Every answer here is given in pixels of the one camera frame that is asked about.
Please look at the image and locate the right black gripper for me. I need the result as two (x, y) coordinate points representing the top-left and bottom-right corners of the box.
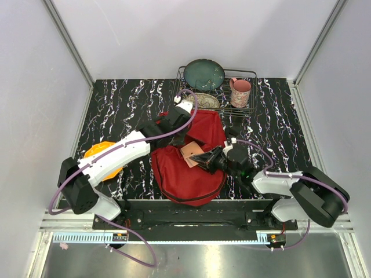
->
(190, 145), (240, 179)

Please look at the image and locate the pink leather wallet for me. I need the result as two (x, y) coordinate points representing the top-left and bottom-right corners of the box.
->
(180, 141), (203, 168)

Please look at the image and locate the red student backpack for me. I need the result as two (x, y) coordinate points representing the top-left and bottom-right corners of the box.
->
(151, 110), (227, 207)

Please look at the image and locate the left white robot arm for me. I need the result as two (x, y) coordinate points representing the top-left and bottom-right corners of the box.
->
(57, 101), (197, 229)

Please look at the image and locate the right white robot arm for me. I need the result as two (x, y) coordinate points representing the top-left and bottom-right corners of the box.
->
(190, 144), (350, 230)

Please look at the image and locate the speckled beige plate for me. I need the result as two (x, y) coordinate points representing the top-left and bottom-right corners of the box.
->
(183, 93), (220, 110)

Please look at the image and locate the teal ceramic plate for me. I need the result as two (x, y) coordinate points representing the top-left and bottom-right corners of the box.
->
(183, 59), (225, 92)

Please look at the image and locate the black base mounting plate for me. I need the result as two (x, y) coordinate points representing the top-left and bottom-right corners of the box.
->
(92, 199), (299, 232)

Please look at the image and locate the pink patterned mug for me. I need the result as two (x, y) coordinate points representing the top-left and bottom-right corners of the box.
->
(230, 78), (252, 108)

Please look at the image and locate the orange plastic plate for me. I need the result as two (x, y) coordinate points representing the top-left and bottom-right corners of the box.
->
(83, 141), (124, 182)

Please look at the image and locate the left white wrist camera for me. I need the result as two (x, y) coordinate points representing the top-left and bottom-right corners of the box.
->
(174, 96), (194, 114)

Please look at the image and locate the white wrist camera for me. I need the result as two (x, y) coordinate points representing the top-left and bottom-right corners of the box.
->
(223, 137), (237, 155)
(174, 96), (194, 114)

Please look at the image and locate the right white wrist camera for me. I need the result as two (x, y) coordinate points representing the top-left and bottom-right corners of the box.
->
(223, 137), (237, 155)

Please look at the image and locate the black wire dish rack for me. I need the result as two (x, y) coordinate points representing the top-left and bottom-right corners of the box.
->
(170, 66), (259, 118)

